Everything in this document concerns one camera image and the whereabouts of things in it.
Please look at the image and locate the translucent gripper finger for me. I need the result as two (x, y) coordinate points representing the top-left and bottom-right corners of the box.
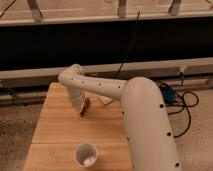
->
(79, 97), (86, 117)

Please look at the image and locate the red chili pepper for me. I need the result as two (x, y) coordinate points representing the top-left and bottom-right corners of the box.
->
(81, 97), (90, 117)

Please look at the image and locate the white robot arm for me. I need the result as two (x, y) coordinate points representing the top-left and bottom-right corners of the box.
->
(58, 64), (182, 171)

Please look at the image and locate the white sponge block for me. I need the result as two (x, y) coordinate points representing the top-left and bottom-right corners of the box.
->
(99, 96), (114, 105)

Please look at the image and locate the white paper cup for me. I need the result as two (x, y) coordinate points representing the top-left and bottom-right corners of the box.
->
(74, 143), (98, 168)

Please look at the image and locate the blue power adapter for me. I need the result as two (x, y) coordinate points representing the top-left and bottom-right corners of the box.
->
(162, 89), (176, 104)

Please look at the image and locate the black hanging cable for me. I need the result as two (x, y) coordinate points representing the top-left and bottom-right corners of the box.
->
(111, 10), (142, 81)

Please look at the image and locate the black cable on floor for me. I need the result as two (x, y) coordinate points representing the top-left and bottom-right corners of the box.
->
(156, 71), (200, 140)

